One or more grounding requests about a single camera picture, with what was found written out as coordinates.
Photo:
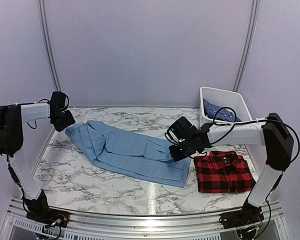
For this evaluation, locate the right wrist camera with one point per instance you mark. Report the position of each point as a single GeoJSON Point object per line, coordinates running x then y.
{"type": "Point", "coordinates": [180, 130]}

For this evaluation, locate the aluminium table front rail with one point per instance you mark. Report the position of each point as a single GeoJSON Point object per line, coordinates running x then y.
{"type": "Point", "coordinates": [99, 226]}

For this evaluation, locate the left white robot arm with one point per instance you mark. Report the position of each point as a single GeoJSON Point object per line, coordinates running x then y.
{"type": "Point", "coordinates": [12, 118]}

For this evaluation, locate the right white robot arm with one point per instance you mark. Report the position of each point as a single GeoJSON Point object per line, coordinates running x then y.
{"type": "Point", "coordinates": [270, 134]}

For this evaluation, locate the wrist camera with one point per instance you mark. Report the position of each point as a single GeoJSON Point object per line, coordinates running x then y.
{"type": "Point", "coordinates": [60, 99]}
{"type": "Point", "coordinates": [180, 130]}

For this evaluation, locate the dark blue patterned shirt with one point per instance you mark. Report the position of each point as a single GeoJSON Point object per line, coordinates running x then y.
{"type": "Point", "coordinates": [216, 112]}

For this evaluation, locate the red black plaid shirt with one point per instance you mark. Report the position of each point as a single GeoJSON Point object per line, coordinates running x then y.
{"type": "Point", "coordinates": [223, 172]}

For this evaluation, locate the light blue long sleeve shirt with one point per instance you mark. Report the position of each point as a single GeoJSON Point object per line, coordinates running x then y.
{"type": "Point", "coordinates": [127, 153]}

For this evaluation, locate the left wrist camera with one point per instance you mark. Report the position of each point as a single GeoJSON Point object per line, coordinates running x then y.
{"type": "Point", "coordinates": [60, 99]}

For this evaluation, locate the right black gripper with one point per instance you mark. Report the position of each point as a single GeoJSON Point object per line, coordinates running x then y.
{"type": "Point", "coordinates": [176, 157]}

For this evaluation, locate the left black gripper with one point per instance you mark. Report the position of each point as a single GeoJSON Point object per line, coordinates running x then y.
{"type": "Point", "coordinates": [70, 120]}

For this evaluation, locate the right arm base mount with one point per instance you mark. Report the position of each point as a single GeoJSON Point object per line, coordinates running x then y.
{"type": "Point", "coordinates": [239, 218]}

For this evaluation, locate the left wall aluminium profile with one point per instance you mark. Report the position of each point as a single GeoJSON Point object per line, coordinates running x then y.
{"type": "Point", "coordinates": [42, 12]}

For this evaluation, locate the right wall aluminium profile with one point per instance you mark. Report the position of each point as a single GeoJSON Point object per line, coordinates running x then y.
{"type": "Point", "coordinates": [252, 24]}

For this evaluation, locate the wall aluminium profile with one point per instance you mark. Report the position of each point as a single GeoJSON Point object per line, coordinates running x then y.
{"type": "Point", "coordinates": [252, 24]}
{"type": "Point", "coordinates": [42, 12]}

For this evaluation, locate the white plastic bin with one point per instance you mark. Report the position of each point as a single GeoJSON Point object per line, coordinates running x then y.
{"type": "Point", "coordinates": [223, 98]}

